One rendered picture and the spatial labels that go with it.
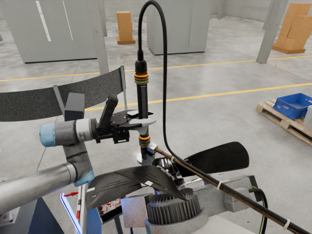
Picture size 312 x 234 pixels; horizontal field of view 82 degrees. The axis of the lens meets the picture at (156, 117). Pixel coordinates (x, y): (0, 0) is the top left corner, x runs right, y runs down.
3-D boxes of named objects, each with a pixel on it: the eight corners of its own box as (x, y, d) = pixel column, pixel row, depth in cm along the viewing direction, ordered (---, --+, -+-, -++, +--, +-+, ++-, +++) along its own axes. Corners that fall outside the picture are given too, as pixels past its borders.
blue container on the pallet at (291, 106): (317, 113, 312) (324, 102, 300) (292, 120, 295) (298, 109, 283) (295, 102, 344) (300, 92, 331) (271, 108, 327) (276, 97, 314)
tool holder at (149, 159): (161, 160, 73) (161, 142, 68) (149, 171, 69) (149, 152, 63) (145, 150, 78) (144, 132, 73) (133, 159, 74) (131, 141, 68)
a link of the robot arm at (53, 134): (48, 126, 62) (35, 122, 54) (81, 121, 64) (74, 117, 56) (49, 148, 61) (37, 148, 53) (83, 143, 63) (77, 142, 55)
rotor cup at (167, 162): (179, 181, 90) (173, 155, 93) (189, 183, 76) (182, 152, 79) (151, 188, 86) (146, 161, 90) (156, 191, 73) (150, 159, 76)
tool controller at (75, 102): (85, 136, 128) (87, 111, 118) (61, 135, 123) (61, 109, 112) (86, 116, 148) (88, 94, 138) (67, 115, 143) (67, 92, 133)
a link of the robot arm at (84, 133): (77, 115, 60) (74, 130, 54) (92, 113, 61) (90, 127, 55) (83, 132, 64) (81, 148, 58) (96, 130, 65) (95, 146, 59)
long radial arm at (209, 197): (199, 219, 76) (192, 191, 79) (192, 215, 83) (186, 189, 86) (257, 202, 82) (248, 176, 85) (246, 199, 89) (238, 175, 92)
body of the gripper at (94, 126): (129, 128, 68) (96, 133, 66) (126, 109, 63) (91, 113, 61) (131, 141, 62) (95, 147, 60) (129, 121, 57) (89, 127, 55)
